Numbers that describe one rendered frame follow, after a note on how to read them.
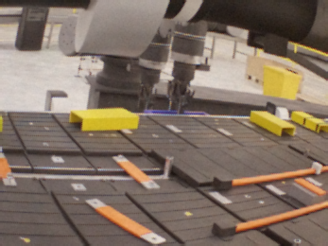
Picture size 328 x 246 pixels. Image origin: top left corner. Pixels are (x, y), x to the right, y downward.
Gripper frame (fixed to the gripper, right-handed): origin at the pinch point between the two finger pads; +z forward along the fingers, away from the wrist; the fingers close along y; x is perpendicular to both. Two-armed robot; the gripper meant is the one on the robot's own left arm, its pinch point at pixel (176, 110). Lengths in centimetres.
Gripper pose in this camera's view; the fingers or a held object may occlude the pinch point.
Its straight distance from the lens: 165.2
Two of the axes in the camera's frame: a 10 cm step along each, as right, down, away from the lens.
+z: -1.7, 9.6, 2.4
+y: 5.0, 2.9, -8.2
